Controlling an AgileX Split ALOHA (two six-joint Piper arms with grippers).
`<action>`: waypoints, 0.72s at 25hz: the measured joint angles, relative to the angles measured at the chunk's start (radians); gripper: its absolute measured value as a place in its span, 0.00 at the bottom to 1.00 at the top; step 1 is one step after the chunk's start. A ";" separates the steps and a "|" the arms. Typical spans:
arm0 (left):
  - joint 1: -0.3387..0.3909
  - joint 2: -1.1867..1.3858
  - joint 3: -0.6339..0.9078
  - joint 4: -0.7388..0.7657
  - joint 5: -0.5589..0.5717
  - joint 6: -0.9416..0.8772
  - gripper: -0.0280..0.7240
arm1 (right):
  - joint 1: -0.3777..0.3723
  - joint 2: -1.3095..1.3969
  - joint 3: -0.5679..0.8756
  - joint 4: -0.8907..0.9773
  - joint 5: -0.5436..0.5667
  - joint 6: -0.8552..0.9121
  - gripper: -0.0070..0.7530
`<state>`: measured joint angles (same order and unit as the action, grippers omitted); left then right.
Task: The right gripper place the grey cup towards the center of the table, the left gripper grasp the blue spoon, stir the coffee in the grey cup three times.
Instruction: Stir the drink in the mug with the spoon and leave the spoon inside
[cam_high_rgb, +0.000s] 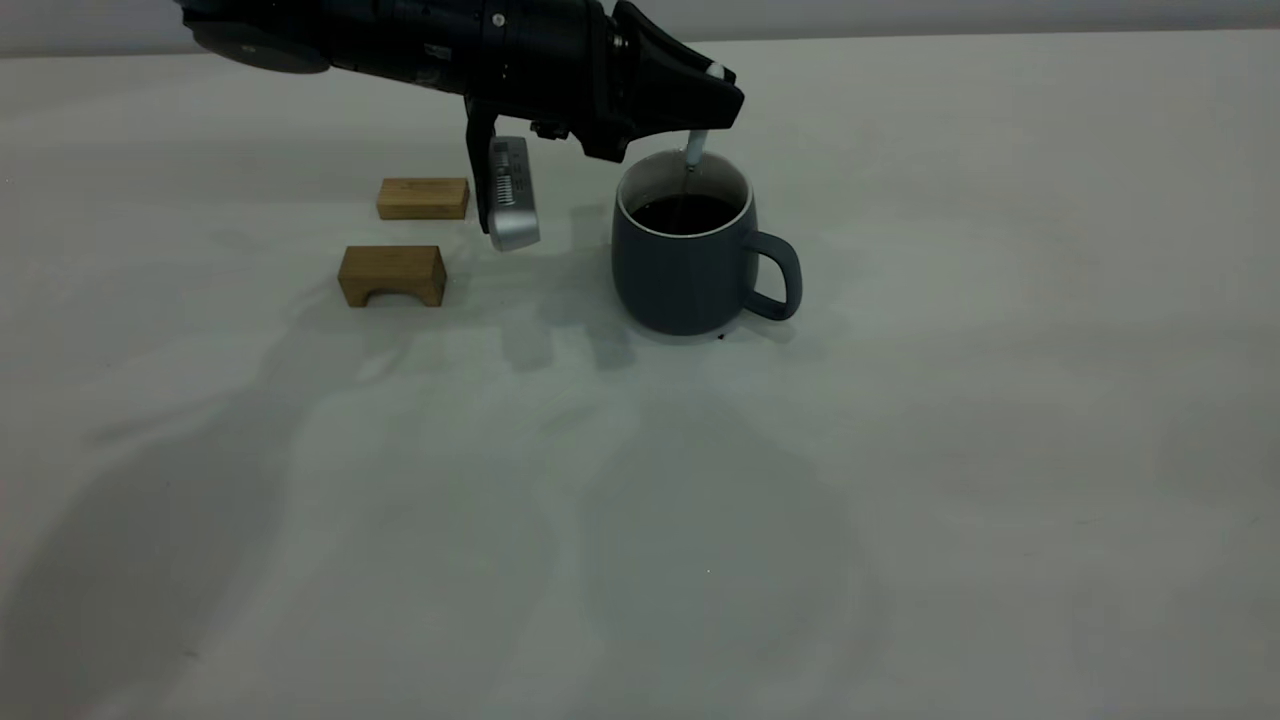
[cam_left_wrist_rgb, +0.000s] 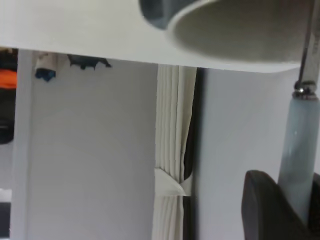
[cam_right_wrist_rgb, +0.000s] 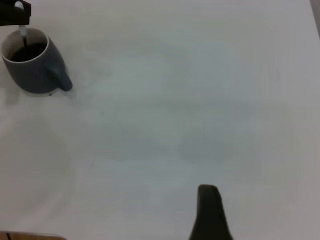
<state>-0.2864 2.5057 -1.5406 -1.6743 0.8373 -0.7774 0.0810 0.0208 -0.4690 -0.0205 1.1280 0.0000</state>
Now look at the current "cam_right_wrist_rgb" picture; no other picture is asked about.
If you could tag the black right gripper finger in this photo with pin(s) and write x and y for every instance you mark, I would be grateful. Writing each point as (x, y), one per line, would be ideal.
(211, 215)

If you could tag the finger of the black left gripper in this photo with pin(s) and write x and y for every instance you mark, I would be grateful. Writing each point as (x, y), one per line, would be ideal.
(7, 15)

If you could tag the dark grey ceramic mug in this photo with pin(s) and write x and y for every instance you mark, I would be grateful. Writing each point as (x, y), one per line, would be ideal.
(32, 76)

